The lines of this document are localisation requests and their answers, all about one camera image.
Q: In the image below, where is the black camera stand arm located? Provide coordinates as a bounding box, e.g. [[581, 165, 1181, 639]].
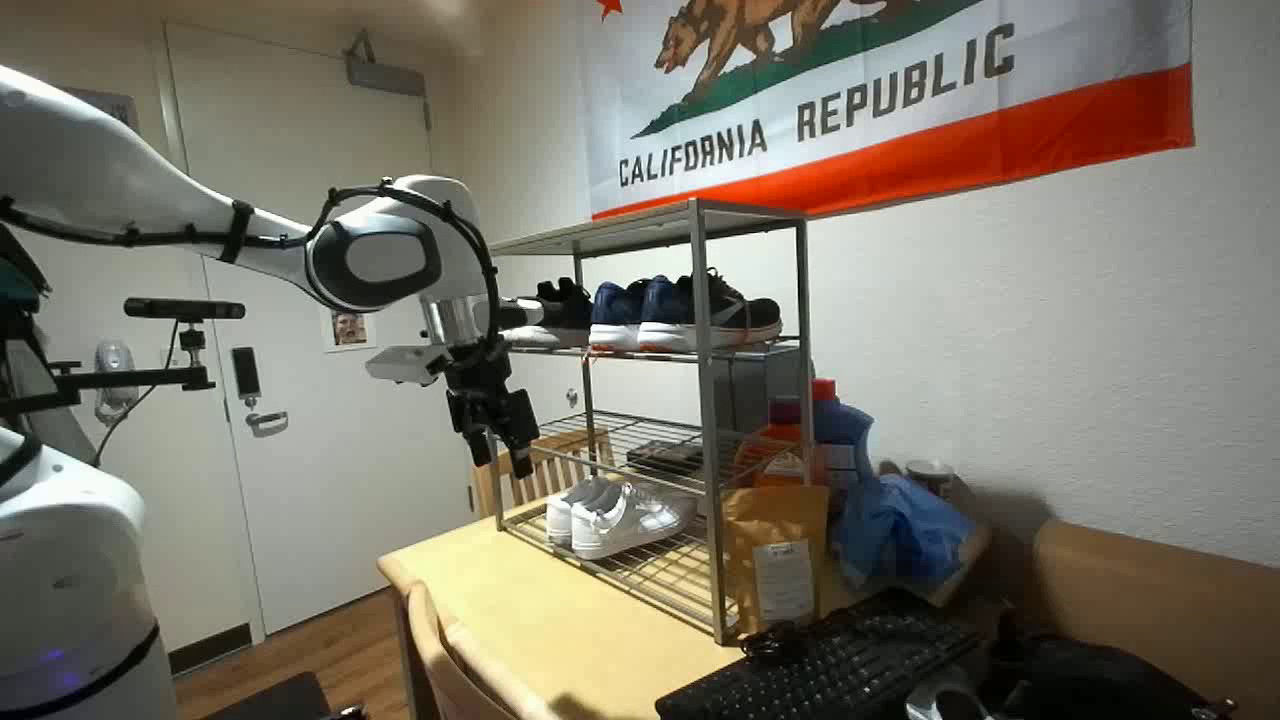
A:
[[0, 317, 217, 417]]

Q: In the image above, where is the blue shoe white sole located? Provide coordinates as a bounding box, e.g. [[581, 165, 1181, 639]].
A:
[[637, 271, 783, 357], [587, 277, 655, 357]]

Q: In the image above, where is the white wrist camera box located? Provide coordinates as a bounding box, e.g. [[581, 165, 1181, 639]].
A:
[[364, 335, 453, 393]]

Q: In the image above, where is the white door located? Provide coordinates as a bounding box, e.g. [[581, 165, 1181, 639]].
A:
[[165, 23, 475, 643]]

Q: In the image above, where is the orange and blue shoe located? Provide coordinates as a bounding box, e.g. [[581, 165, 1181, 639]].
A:
[[733, 375, 842, 494]]

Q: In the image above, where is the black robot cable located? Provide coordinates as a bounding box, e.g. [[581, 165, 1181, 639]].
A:
[[0, 177, 500, 365]]

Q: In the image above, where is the black flat folded item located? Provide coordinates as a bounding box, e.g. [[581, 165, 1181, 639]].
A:
[[624, 435, 706, 482]]

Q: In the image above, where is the grey door closer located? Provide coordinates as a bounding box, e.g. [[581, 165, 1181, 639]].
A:
[[341, 36, 431, 100]]

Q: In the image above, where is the black door keypad lock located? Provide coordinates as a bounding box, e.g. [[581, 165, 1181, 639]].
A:
[[229, 343, 262, 412]]

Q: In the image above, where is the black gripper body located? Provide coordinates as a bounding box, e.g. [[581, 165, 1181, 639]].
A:
[[441, 335, 528, 435]]

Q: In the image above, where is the black keyboard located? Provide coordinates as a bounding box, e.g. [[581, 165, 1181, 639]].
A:
[[653, 611, 984, 720]]

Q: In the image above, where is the blue plastic bag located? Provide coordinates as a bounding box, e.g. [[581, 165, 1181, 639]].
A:
[[831, 472, 976, 594]]

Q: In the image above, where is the white round device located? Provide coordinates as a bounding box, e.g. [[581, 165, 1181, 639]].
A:
[[91, 335, 142, 412]]

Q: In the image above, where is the slatted wooden chair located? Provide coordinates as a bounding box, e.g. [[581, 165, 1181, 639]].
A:
[[466, 424, 617, 520]]

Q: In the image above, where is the small door sign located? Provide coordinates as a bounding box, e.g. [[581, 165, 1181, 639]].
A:
[[327, 309, 375, 353]]

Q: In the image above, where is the black shoe white sole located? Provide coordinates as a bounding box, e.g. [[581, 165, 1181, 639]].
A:
[[494, 282, 554, 353], [532, 277, 597, 353]]

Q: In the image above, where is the black bar camera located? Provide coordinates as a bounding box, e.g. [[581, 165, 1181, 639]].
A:
[[119, 296, 249, 324]]

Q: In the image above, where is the California Republic flag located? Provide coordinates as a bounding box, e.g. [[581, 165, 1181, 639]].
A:
[[577, 0, 1196, 224]]

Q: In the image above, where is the grey metal shoe rack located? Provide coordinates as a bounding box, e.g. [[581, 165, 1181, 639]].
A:
[[487, 195, 814, 647]]

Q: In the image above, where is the white sneaker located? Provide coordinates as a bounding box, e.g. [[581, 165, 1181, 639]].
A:
[[566, 482, 696, 564], [538, 478, 633, 551]]

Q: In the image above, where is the blue bottle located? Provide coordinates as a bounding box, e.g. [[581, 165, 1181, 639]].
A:
[[810, 396, 877, 483]]

